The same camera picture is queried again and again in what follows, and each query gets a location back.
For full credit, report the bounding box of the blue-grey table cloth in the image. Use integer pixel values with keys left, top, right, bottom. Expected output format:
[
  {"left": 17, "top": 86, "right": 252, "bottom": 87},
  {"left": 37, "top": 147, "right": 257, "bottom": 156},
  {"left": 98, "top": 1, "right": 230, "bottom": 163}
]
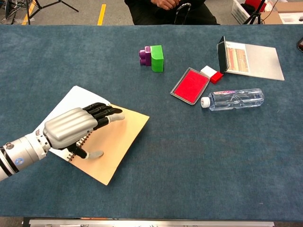
[{"left": 0, "top": 24, "right": 303, "bottom": 223}]

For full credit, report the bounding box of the tan spiral notebook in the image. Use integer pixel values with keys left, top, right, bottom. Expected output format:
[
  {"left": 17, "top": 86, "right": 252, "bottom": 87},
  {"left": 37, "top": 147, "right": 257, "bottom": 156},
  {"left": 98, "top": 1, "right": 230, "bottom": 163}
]
[{"left": 35, "top": 85, "right": 150, "bottom": 186}]

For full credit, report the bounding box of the purple toy building block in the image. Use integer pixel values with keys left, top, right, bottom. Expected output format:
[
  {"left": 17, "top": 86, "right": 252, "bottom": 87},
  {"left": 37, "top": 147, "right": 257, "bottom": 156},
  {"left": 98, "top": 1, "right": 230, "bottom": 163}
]
[{"left": 138, "top": 45, "right": 152, "bottom": 67}]

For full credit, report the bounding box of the seated person in black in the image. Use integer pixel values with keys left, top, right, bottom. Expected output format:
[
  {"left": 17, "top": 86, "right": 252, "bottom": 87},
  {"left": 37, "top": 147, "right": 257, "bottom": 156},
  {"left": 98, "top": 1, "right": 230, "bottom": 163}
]
[{"left": 124, "top": 0, "right": 218, "bottom": 26}]

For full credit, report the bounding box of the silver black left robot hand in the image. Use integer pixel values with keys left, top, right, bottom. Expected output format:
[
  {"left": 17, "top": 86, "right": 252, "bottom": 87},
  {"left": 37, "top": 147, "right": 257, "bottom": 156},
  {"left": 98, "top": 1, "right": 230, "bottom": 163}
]
[{"left": 43, "top": 102, "right": 125, "bottom": 160}]

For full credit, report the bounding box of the small brown cardboard box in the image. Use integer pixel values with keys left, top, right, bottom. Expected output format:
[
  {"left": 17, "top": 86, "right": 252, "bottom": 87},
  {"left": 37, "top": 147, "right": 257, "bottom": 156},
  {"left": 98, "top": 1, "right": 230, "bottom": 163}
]
[{"left": 259, "top": 10, "right": 284, "bottom": 25}]

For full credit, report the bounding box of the white plastic basket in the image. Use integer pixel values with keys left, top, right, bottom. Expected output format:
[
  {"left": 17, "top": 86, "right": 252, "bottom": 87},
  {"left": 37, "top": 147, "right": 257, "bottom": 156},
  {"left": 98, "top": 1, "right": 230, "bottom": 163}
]
[{"left": 231, "top": 0, "right": 261, "bottom": 25}]

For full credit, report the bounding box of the red box in basket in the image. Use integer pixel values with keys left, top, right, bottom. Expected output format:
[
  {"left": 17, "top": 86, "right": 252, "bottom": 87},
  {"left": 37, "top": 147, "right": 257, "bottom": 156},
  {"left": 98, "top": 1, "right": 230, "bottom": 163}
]
[{"left": 244, "top": 0, "right": 269, "bottom": 13}]

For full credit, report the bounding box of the small white box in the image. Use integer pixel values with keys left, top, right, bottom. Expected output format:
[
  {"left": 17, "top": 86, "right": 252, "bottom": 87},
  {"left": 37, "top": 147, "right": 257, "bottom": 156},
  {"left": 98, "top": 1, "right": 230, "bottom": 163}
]
[{"left": 200, "top": 65, "right": 218, "bottom": 78}]

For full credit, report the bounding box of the clear plastic water bottle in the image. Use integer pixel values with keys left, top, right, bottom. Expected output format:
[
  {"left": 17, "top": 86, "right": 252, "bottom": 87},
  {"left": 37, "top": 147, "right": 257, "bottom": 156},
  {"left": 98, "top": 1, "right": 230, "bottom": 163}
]
[{"left": 200, "top": 88, "right": 265, "bottom": 112}]

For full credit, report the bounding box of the aluminium rail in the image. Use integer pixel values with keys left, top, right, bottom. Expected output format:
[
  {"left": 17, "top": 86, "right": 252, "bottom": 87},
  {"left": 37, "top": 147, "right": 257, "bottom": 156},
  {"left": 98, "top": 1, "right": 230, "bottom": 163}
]
[{"left": 28, "top": 219, "right": 275, "bottom": 227}]

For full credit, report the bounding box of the small red box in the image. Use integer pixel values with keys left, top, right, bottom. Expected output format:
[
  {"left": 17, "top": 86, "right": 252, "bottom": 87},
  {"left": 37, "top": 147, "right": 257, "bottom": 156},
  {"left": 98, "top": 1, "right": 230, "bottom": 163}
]
[{"left": 210, "top": 71, "right": 224, "bottom": 85}]

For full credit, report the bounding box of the red ink pad tray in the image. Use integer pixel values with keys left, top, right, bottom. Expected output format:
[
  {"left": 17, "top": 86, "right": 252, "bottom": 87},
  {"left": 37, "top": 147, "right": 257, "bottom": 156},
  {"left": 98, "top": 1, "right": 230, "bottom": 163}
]
[{"left": 169, "top": 67, "right": 211, "bottom": 105}]

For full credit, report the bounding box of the large cardboard box white side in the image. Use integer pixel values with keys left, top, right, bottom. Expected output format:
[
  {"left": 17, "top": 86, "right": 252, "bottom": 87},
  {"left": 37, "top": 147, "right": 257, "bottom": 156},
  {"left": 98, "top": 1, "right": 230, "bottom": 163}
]
[{"left": 276, "top": 1, "right": 303, "bottom": 24}]

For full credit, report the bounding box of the green toy building block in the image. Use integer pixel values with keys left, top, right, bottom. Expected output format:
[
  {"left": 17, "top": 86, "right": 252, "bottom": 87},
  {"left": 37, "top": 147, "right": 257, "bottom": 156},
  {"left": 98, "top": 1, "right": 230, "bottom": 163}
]
[{"left": 150, "top": 44, "right": 164, "bottom": 73}]

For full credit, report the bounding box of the black camera tripod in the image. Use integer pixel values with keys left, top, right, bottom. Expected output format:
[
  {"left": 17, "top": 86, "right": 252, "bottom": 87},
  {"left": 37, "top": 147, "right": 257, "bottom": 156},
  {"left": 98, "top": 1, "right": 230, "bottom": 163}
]
[{"left": 243, "top": 0, "right": 267, "bottom": 25}]

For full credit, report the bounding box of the black tripod stand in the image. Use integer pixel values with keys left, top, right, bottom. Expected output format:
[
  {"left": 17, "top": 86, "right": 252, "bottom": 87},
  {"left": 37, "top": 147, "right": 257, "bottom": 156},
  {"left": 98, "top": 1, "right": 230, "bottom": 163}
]
[{"left": 22, "top": 0, "right": 80, "bottom": 25}]

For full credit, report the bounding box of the silver curved handle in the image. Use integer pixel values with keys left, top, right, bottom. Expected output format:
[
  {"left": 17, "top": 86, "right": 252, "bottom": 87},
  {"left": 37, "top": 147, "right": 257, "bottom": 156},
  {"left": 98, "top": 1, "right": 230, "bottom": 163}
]
[{"left": 174, "top": 2, "right": 192, "bottom": 25}]

